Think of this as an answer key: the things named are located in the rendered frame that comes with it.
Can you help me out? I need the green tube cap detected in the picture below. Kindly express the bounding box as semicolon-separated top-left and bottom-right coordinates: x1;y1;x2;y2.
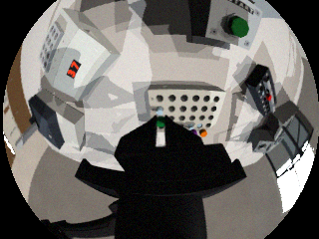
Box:
157;107;164;127

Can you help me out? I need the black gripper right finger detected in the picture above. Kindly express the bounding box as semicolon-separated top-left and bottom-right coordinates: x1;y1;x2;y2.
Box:
164;115;203;146

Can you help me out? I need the beige tube rack with round holes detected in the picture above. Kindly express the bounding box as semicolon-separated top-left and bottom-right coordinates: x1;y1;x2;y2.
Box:
148;85;226;131

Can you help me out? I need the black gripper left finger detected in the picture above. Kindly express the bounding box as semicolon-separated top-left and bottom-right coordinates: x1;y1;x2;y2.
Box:
118;115;158;146

